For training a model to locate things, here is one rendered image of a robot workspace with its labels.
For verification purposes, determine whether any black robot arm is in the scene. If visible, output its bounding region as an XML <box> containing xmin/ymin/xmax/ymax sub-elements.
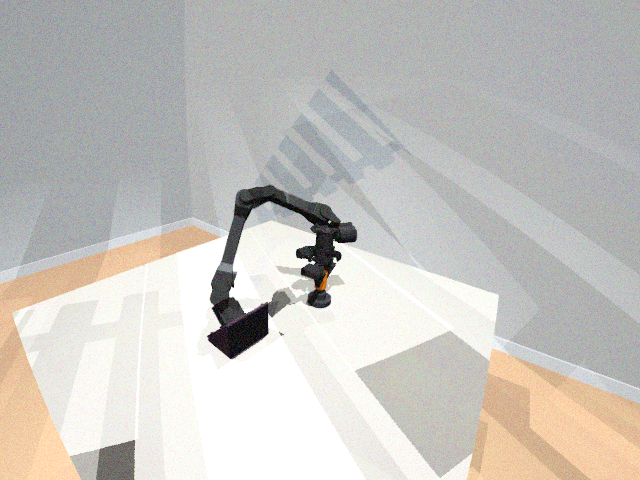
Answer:
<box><xmin>209</xmin><ymin>185</ymin><xmax>357</xmax><ymax>328</ymax></box>

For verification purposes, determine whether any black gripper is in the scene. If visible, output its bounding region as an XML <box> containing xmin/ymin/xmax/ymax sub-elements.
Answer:
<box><xmin>301</xmin><ymin>244</ymin><xmax>342</xmax><ymax>288</ymax></box>

